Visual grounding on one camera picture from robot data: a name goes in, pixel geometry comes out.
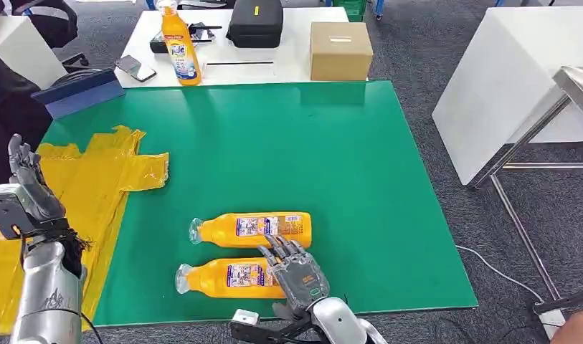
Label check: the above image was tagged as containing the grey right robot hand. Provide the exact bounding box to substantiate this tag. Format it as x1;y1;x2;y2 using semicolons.
257;234;331;320

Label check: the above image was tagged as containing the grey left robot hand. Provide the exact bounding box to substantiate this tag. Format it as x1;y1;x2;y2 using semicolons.
8;133;67;227

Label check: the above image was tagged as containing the orange drink bottle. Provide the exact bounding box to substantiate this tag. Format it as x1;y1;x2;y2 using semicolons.
175;257;288;300
158;0;203;87
189;212;313;249

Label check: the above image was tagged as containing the yellow plastic sheet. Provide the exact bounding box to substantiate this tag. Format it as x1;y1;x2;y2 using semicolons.
0;125;170;335

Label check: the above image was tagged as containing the person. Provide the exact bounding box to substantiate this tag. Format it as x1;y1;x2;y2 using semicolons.
0;47;52;188

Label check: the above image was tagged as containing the blue folder stand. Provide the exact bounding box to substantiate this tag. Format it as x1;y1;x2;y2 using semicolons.
31;68;125;120

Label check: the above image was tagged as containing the green table mat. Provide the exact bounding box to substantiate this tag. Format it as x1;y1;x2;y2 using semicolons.
42;80;478;328

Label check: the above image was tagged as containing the white cabinet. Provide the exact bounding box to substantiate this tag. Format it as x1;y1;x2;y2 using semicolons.
0;14;67;89

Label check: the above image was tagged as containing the smartphone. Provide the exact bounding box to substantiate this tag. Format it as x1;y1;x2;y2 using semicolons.
115;54;158;82

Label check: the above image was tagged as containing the black office chair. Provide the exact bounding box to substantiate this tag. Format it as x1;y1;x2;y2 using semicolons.
11;0;90;67

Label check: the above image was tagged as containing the black pen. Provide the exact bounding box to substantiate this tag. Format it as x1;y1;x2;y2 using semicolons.
206;60;275;66

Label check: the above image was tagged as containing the black handheld device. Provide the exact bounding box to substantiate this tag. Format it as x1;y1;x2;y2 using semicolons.
150;22;223;54

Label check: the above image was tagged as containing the brown cardboard box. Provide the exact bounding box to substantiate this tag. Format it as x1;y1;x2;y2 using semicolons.
310;21;374;82

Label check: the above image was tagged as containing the white power strip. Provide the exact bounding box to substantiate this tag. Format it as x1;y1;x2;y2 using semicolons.
538;308;567;339

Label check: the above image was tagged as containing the black zip case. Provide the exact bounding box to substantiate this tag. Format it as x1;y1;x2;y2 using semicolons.
226;0;284;49

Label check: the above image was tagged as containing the black floor bar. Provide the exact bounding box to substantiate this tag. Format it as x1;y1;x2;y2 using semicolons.
533;288;583;315

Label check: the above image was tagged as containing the green crate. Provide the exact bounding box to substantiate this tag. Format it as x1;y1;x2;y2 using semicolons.
332;0;368;22

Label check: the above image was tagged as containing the white side table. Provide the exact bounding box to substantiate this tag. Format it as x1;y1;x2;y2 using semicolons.
432;5;583;186

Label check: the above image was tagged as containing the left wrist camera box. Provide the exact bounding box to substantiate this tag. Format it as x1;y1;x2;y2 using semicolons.
0;183;37;241

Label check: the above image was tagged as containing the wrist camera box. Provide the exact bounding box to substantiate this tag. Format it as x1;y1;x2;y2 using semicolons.
0;183;37;241
229;308;316;344

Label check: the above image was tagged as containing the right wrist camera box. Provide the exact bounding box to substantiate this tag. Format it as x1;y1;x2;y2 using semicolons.
229;308;316;344

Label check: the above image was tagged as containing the white floor cable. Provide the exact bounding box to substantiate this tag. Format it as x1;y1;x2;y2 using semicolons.
455;244;544;302

